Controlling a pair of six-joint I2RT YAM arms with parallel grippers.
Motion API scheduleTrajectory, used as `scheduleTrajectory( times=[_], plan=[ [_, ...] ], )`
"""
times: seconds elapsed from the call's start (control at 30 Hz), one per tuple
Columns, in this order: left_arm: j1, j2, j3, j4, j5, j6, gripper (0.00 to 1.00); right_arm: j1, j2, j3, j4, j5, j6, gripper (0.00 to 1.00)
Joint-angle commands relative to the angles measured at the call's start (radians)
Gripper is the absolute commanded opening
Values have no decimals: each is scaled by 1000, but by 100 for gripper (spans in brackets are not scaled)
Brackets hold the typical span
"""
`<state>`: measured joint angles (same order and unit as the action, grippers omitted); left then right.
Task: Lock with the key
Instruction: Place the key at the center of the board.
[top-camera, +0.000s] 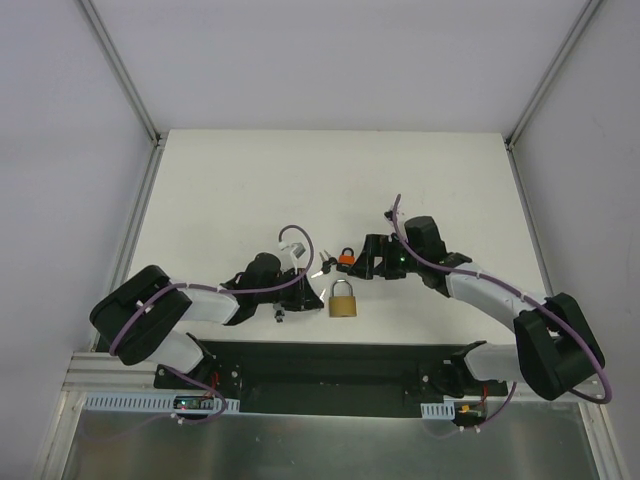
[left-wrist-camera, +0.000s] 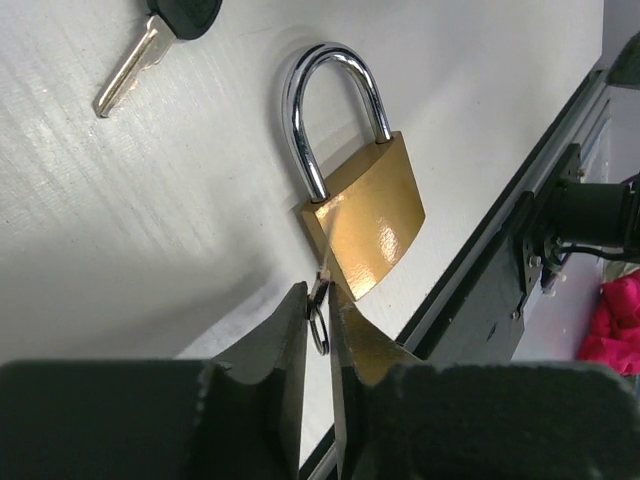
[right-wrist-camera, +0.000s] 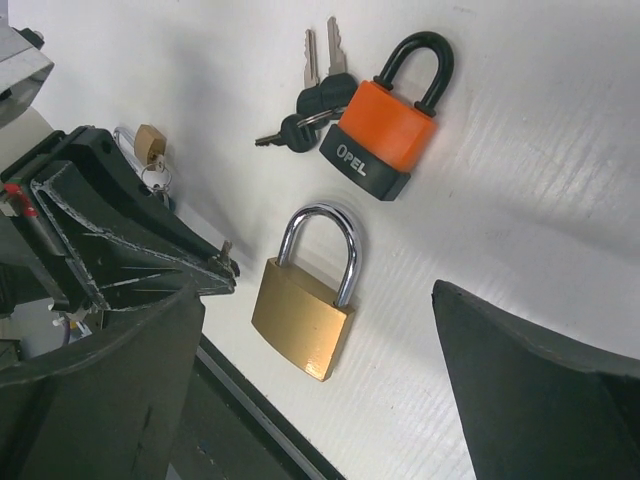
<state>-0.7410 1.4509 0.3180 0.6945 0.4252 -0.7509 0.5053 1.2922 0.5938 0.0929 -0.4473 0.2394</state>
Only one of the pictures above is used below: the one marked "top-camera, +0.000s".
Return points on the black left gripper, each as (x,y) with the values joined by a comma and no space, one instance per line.
(302,292)

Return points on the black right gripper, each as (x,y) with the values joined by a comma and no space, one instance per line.
(373,256)

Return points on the large brass padlock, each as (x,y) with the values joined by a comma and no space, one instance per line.
(342,301)

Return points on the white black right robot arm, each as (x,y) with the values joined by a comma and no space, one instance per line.
(555,349)

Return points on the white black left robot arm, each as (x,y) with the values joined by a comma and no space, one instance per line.
(138,316)

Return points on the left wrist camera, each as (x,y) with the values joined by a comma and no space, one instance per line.
(295,249)

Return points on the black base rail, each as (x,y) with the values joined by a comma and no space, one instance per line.
(359,380)

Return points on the right white cable duct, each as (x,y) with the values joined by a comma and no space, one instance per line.
(438,411)

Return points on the white cable duct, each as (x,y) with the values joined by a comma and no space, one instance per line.
(159,403)
(438,411)

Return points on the left white cable duct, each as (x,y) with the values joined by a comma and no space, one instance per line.
(159,403)

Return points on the right aluminium frame post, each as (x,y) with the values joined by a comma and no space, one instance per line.
(568,45)

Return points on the aluminium frame post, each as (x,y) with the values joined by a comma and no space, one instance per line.
(568,45)
(109,50)

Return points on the left aluminium frame post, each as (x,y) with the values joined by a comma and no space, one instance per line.
(109,50)

